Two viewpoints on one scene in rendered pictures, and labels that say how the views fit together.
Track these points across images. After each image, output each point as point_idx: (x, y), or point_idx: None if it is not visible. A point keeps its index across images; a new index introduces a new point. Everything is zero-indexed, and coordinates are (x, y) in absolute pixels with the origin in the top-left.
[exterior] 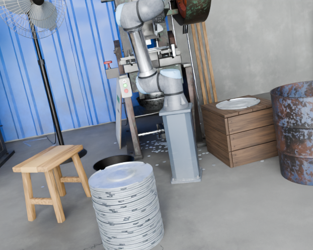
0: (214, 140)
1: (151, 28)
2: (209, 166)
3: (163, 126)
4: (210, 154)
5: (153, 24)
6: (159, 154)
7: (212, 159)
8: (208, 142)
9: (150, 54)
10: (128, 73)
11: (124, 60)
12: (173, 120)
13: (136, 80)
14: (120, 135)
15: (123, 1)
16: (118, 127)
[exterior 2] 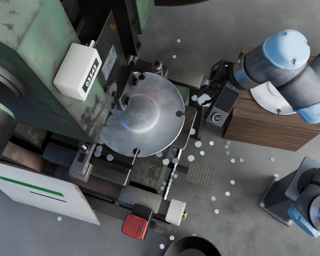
0: (259, 137)
1: (137, 80)
2: (273, 166)
3: None
4: (236, 142)
5: (204, 96)
6: (179, 190)
7: (254, 150)
8: (235, 135)
9: None
10: (142, 184)
11: (87, 165)
12: None
13: (317, 234)
14: (96, 217)
15: (96, 100)
16: (72, 210)
